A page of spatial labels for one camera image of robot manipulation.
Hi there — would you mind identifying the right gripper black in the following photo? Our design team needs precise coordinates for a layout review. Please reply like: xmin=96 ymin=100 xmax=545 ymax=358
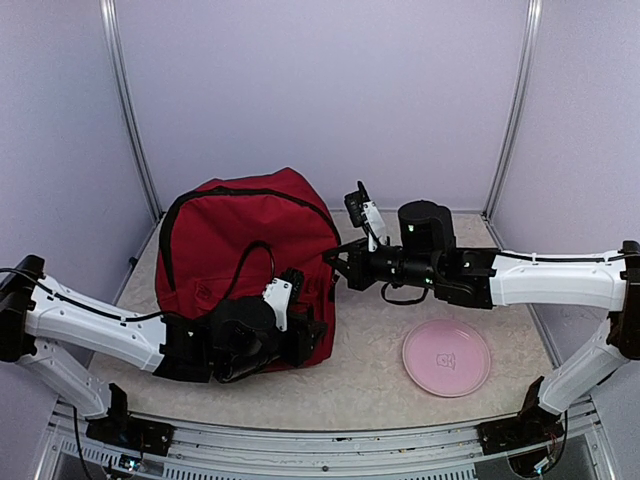
xmin=322 ymin=237 xmax=441 ymax=292

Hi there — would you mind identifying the red student backpack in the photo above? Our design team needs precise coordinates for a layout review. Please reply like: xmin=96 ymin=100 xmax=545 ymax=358
xmin=155 ymin=167 xmax=341 ymax=367

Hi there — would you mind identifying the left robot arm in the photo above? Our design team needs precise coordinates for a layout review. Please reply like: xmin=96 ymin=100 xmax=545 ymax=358
xmin=1 ymin=255 xmax=328 ymax=445

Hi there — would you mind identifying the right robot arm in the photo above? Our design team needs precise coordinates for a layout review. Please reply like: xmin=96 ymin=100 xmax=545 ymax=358
xmin=323 ymin=192 xmax=639 ymax=444

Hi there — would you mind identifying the pink round plate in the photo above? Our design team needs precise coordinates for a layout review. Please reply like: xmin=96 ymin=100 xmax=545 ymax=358
xmin=402 ymin=319 xmax=491 ymax=398

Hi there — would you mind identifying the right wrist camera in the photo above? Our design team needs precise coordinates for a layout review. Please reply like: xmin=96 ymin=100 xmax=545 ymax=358
xmin=344 ymin=180 xmax=390 ymax=252

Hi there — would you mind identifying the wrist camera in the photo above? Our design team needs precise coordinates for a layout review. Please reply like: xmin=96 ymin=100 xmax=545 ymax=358
xmin=262 ymin=268 xmax=304 ymax=332
xmin=344 ymin=180 xmax=390 ymax=252

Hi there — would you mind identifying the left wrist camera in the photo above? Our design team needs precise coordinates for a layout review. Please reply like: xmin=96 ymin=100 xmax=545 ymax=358
xmin=262 ymin=268 xmax=304 ymax=332

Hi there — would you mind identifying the right metal corner post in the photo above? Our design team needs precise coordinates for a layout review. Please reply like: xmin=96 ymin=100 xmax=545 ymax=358
xmin=483 ymin=0 xmax=543 ymax=223

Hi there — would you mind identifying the metal corner post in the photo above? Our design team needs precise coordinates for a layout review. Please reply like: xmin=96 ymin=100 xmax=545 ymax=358
xmin=99 ymin=0 xmax=163 ymax=224
xmin=483 ymin=0 xmax=543 ymax=223

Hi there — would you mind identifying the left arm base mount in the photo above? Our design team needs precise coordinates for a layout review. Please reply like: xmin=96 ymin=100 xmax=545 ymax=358
xmin=86 ymin=383 xmax=174 ymax=457

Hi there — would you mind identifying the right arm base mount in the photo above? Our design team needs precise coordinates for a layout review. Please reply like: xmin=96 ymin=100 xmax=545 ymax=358
xmin=477 ymin=377 xmax=566 ymax=455

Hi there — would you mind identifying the front metal rail frame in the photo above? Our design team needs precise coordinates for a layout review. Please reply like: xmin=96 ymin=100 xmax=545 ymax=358
xmin=33 ymin=400 xmax=619 ymax=479

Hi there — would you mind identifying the left metal corner post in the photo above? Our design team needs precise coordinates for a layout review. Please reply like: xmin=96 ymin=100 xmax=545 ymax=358
xmin=99 ymin=0 xmax=163 ymax=224

